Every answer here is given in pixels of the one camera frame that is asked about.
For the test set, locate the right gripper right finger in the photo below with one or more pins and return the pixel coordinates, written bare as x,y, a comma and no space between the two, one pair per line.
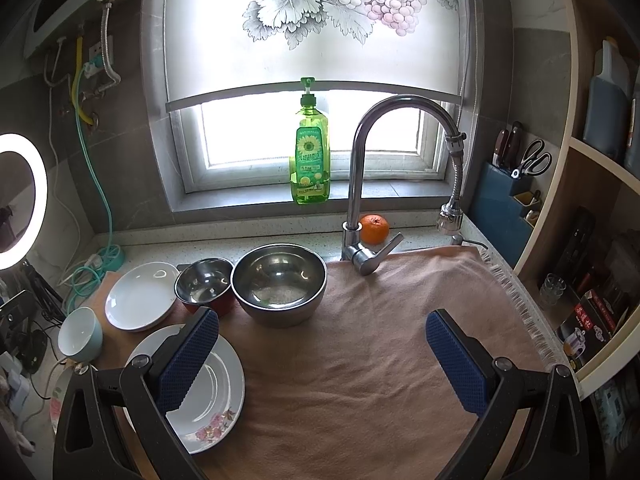
495,390

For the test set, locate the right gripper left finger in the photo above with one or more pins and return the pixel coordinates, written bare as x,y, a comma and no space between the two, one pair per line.
89,443

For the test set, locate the white plate grey leaf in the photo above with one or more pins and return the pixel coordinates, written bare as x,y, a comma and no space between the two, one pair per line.
142,297

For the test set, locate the red steel bowl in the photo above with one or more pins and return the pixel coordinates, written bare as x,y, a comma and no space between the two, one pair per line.
206,283

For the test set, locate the large stainless steel bowl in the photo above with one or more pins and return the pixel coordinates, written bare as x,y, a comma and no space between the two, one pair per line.
280,285

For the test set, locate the teal ceramic bowl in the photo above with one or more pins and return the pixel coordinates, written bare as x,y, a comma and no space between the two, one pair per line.
80,337

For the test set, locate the wooden shelf unit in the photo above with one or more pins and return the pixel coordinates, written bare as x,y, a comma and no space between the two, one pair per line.
582,177

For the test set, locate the pink towel mat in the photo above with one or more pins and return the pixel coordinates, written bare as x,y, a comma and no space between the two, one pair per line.
355,392

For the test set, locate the blue knife block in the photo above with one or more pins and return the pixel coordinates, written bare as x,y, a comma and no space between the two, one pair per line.
498,209

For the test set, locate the orange fruit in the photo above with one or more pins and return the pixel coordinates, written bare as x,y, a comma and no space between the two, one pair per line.
374,229

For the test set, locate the black scissors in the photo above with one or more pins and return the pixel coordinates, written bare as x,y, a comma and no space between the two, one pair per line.
535,161

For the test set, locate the green dish soap bottle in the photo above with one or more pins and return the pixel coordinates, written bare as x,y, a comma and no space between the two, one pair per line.
310,164

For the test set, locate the roller window blind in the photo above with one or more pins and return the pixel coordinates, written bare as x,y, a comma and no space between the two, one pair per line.
221,45

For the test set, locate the white ring light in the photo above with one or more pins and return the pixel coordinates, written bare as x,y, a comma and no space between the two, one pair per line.
14,143

